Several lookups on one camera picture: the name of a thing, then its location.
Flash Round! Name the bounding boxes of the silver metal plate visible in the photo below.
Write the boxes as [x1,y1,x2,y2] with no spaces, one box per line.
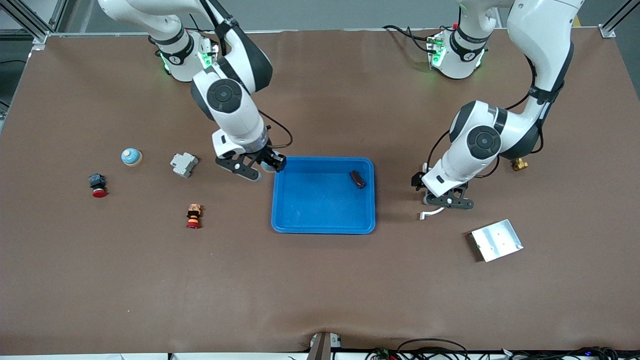
[470,219,524,263]

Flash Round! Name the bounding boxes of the black cable bundle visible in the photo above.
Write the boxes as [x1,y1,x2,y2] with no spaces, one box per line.
[500,346,621,360]

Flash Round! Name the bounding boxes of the brown table cover mat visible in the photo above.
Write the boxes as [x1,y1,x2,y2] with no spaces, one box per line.
[0,27,640,356]

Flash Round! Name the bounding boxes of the blue plastic tray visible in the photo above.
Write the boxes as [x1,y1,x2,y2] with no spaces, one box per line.
[271,156,376,235]

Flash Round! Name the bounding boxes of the white circuit breaker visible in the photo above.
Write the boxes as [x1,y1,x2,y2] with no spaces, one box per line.
[170,152,199,179]

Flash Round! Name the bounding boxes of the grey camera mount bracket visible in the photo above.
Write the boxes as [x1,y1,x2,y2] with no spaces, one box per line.
[307,331,342,360]

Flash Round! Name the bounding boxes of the red emergency stop button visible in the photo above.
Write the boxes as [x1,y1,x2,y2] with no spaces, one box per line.
[88,173,108,199]

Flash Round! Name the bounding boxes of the white curved plastic clip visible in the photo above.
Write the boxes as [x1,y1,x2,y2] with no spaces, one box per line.
[419,162,447,221]

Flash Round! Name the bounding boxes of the black arm base cable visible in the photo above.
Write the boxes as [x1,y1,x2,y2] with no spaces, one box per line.
[382,24,438,55]
[186,12,221,37]

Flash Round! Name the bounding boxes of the black cable loop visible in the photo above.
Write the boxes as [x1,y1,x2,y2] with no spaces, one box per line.
[397,338,471,360]

